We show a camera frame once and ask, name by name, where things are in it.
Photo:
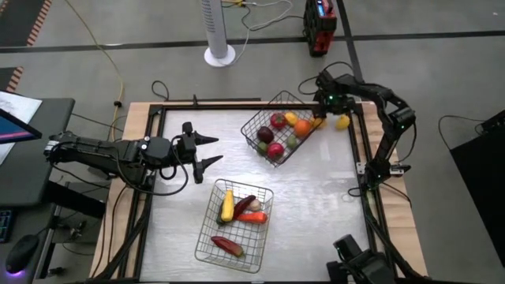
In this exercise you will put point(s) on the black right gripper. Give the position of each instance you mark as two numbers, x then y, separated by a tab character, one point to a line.
335	94

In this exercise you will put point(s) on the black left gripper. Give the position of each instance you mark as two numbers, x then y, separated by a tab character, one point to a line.
184	146

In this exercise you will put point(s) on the golden yellow lemon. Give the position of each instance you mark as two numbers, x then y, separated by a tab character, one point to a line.
319	123

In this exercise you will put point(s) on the orange fruit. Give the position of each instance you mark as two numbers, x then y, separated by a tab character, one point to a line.
302	128

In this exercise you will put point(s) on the red tomato green stem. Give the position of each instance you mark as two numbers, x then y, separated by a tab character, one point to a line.
278	120

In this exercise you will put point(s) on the yellow corn cob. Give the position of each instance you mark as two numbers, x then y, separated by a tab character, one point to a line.
227	205

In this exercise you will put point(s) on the dark red plum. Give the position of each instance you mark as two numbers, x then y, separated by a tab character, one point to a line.
265	135

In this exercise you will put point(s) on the purple red eggplant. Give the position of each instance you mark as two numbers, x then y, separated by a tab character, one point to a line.
244	206

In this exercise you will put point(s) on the dark green cucumber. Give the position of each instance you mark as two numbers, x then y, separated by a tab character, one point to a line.
219	221

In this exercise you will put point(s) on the red apple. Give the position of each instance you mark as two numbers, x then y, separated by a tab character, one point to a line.
275	150

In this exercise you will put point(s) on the white garlic bulb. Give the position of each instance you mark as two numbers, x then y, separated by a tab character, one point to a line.
255	205

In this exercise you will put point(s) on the orange carrot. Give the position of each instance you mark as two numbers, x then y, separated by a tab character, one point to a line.
252	217

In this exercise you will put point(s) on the red chili pepper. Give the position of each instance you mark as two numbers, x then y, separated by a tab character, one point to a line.
227	245

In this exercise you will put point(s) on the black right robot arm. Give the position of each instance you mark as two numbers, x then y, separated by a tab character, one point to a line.
394	118

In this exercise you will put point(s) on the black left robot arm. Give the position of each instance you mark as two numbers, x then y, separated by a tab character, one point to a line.
98	152

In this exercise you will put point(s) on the small black clamp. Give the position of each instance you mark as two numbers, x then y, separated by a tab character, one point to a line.
194	99

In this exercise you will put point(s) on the red black power station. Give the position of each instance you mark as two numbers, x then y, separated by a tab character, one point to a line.
320	31

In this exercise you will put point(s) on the white tower fan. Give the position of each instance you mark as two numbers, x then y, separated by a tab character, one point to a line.
218	35

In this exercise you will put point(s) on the black device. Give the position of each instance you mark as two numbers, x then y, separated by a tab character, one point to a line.
363	264

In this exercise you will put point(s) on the large black case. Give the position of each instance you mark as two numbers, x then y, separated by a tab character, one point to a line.
481	189

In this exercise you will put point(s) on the dark grey desk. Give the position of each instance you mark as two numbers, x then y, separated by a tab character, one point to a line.
35	177

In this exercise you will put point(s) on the monitor with blue screen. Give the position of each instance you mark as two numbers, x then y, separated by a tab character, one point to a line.
16	128

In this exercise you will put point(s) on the white paper sheet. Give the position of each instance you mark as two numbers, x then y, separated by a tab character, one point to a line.
19	104

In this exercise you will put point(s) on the black mat orange stripes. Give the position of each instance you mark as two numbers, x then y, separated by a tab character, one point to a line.
8	79
19	19

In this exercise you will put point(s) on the black computer mouse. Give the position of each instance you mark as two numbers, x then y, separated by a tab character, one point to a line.
21	254

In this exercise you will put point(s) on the black keyboard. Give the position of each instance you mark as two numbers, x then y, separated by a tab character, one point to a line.
4	225

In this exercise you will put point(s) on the black aluminium table frame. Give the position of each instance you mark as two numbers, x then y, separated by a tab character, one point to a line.
148	236

